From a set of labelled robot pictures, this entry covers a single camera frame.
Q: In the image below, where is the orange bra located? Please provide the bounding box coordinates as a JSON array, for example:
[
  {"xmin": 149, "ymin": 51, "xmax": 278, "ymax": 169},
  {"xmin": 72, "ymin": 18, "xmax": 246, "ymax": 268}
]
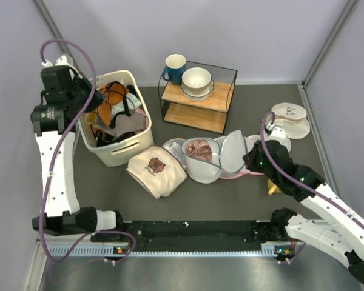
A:
[{"xmin": 97, "ymin": 81, "xmax": 132, "ymax": 128}]

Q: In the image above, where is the blue zipper white mesh bag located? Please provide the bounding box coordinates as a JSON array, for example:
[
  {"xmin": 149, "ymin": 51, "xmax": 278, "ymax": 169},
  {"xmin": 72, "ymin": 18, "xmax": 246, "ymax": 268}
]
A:
[{"xmin": 182, "ymin": 130, "xmax": 248, "ymax": 184}]

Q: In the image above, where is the pink bra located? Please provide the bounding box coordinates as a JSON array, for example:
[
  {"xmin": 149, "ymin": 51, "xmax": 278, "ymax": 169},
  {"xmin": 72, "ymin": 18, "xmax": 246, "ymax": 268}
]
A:
[{"xmin": 186, "ymin": 139, "xmax": 212, "ymax": 162}]

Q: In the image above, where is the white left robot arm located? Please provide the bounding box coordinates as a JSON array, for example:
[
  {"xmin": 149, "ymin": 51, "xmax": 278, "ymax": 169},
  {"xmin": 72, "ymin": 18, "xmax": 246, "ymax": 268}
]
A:
[{"xmin": 30, "ymin": 55, "xmax": 126, "ymax": 241}]

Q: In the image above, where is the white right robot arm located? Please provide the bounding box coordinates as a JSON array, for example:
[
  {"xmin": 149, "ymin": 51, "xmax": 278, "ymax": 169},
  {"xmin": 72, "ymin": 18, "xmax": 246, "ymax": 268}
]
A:
[{"xmin": 243, "ymin": 125, "xmax": 364, "ymax": 285}]

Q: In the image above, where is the pink trimmed mesh laundry bag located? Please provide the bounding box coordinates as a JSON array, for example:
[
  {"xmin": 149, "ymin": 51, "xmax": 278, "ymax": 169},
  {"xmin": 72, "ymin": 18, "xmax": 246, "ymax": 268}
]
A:
[{"xmin": 220, "ymin": 134, "xmax": 292, "ymax": 179}]

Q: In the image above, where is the beige trimmed cream mesh bag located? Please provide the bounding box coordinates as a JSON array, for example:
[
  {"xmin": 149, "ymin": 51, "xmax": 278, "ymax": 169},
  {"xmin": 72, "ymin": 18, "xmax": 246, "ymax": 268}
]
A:
[{"xmin": 271, "ymin": 102, "xmax": 311, "ymax": 139}]

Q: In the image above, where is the cream plastic laundry basket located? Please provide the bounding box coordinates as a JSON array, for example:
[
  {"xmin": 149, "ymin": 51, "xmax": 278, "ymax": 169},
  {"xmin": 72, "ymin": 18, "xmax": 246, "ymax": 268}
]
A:
[{"xmin": 78, "ymin": 70, "xmax": 154, "ymax": 167}]

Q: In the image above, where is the bear print cream bag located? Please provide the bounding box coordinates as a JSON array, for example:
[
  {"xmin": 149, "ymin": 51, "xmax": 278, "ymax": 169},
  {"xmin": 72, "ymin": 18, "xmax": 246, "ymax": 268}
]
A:
[{"xmin": 126, "ymin": 146, "xmax": 187, "ymax": 199}]

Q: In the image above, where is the pile of clothes in basket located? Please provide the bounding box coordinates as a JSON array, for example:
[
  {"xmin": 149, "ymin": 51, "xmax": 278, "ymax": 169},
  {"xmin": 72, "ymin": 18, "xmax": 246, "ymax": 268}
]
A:
[{"xmin": 84, "ymin": 82, "xmax": 149, "ymax": 147}]

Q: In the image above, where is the yellow ceramic mug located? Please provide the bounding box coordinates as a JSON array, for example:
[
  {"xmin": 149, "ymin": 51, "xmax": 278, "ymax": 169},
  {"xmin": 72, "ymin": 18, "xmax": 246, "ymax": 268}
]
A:
[{"xmin": 267, "ymin": 179, "xmax": 281, "ymax": 195}]

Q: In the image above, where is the silver round insulated pad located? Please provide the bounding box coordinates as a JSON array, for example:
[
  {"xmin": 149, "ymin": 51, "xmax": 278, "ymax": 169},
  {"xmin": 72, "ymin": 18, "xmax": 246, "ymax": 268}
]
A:
[{"xmin": 162, "ymin": 138, "xmax": 186, "ymax": 170}]

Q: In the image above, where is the white scalloped plate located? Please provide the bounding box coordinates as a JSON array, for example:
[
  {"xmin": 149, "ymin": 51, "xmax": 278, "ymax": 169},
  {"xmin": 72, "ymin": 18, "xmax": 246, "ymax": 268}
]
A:
[{"xmin": 181, "ymin": 80, "xmax": 215, "ymax": 102}]

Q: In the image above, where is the blue ceramic mug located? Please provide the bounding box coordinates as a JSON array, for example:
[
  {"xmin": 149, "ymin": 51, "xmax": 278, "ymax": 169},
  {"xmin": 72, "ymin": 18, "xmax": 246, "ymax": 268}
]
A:
[{"xmin": 162, "ymin": 54, "xmax": 186, "ymax": 85}]

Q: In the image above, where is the cream ceramic bowl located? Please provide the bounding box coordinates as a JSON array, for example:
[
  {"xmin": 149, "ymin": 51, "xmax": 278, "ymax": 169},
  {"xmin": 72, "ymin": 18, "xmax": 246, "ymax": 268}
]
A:
[{"xmin": 182, "ymin": 67, "xmax": 212, "ymax": 91}]

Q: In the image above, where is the black wire wooden shelf rack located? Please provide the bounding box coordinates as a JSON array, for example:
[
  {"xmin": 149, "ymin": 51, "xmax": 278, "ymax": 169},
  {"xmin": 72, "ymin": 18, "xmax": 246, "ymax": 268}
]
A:
[{"xmin": 158, "ymin": 61, "xmax": 238, "ymax": 133}]

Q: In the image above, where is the grey slotted cable duct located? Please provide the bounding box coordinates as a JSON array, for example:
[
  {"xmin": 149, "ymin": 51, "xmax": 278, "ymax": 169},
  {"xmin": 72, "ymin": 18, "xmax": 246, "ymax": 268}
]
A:
[{"xmin": 48, "ymin": 244, "xmax": 295, "ymax": 258}]

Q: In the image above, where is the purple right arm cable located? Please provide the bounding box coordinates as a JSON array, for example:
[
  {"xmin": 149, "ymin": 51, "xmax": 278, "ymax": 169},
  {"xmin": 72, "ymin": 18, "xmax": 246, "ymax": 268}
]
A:
[{"xmin": 259, "ymin": 111, "xmax": 364, "ymax": 264}]

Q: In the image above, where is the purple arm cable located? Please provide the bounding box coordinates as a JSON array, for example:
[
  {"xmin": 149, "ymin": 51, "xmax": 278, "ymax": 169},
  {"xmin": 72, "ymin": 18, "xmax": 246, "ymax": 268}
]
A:
[
  {"xmin": 39, "ymin": 39, "xmax": 137, "ymax": 264},
  {"xmin": 259, "ymin": 111, "xmax": 364, "ymax": 264}
]

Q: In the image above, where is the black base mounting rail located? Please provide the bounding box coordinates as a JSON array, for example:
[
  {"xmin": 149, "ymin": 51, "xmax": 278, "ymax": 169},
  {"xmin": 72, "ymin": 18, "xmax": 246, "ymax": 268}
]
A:
[{"xmin": 90, "ymin": 220, "xmax": 308, "ymax": 252}]

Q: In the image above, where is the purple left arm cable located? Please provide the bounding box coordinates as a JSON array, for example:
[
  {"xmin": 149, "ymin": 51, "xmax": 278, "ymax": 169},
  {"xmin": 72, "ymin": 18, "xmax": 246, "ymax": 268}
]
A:
[{"xmin": 39, "ymin": 39, "xmax": 137, "ymax": 264}]

